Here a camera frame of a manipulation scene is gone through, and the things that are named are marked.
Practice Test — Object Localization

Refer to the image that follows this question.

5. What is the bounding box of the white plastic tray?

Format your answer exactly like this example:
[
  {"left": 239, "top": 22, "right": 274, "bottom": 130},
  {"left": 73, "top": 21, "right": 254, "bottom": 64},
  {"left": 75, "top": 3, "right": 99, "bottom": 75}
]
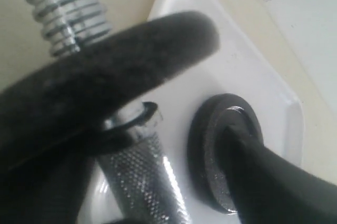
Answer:
[{"left": 77, "top": 0, "right": 304, "bottom": 223}]

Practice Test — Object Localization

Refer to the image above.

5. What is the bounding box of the black weight plate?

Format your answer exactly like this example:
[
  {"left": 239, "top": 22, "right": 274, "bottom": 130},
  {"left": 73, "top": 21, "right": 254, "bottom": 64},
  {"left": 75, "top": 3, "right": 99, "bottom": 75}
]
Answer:
[
  {"left": 1, "top": 11, "right": 220, "bottom": 172},
  {"left": 186, "top": 93, "right": 263, "bottom": 215}
]

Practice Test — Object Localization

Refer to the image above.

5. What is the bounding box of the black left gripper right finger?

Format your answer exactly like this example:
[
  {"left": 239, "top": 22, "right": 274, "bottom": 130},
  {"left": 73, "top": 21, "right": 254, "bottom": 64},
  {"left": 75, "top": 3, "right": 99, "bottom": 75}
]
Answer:
[{"left": 222, "top": 127, "right": 336, "bottom": 223}]

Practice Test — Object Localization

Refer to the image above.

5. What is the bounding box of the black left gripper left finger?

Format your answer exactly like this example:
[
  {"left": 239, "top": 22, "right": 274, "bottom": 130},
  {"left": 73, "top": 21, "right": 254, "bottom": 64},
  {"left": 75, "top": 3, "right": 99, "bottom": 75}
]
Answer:
[{"left": 1, "top": 141, "right": 104, "bottom": 223}]

